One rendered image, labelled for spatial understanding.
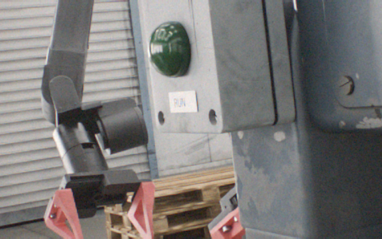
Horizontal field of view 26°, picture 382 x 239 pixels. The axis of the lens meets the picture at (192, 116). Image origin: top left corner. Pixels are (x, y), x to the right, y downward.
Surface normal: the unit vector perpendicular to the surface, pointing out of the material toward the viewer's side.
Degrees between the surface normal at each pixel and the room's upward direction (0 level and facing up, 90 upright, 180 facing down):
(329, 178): 90
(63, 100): 64
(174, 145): 90
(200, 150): 88
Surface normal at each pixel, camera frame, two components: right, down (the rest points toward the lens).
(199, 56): -0.87, 0.13
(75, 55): 0.19, -0.41
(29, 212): 0.47, -0.01
